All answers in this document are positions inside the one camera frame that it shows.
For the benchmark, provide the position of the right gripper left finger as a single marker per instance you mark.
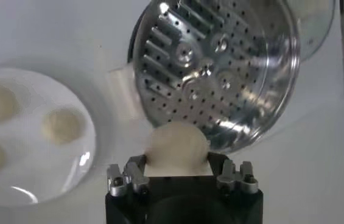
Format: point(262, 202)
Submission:
point(129, 179)

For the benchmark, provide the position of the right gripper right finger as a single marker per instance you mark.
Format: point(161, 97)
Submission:
point(238, 179)

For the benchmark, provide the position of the perforated steel steamer basket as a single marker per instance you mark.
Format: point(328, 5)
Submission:
point(214, 70)

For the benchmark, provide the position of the white round plate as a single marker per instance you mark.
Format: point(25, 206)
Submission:
point(31, 170)

